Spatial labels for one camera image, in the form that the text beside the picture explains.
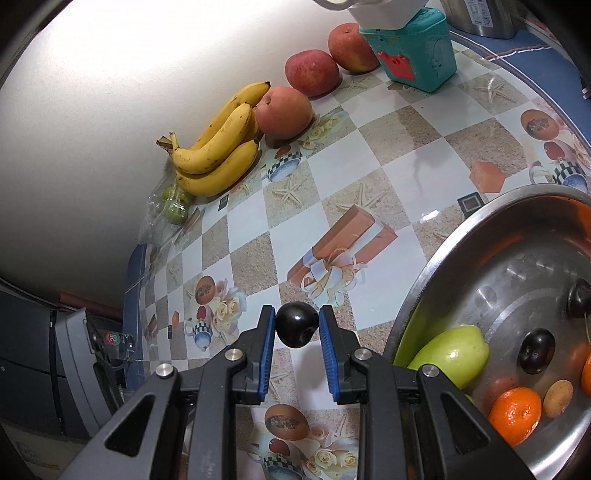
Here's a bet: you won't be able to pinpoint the dark grey cabinet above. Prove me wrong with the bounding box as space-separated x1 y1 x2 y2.
0 286 63 437

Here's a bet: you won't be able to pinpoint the grey plastic object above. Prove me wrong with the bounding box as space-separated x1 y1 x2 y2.
54 309 122 437

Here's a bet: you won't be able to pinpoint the teal plastic box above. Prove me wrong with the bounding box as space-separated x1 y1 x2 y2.
359 7 458 92

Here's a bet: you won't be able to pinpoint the glass mug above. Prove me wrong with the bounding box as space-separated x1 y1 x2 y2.
95 323 137 363

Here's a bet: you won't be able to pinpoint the checkered printed tablecloth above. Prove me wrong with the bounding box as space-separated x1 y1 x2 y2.
122 32 591 480

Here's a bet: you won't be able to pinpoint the brown longan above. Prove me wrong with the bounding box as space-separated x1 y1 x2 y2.
542 379 574 418

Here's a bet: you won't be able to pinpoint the small green fruit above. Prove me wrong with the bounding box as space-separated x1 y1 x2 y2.
161 203 190 225
161 185 192 204

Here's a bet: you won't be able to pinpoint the stainless steel basin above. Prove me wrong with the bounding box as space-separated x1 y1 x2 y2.
383 185 591 480

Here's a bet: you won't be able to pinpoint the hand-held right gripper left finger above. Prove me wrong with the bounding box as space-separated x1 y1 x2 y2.
58 304 278 480

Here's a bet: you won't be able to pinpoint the steel canister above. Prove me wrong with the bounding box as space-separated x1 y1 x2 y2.
438 0 527 40

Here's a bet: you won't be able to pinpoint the yellow banana bunch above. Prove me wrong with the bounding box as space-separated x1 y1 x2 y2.
156 82 271 198

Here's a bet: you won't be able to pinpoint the clear plastic bag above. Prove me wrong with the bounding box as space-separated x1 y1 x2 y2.
139 178 204 245

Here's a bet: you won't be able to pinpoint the dark purple plum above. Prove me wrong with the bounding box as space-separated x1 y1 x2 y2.
517 329 556 374
276 302 320 349
567 279 591 319

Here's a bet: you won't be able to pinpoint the peach next to bananas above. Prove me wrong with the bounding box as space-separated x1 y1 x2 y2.
255 87 315 140

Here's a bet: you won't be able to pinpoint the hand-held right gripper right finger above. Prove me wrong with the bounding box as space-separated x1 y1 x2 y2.
318 304 536 480

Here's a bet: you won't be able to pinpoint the red apple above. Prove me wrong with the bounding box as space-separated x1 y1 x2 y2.
285 50 341 97
328 23 382 75

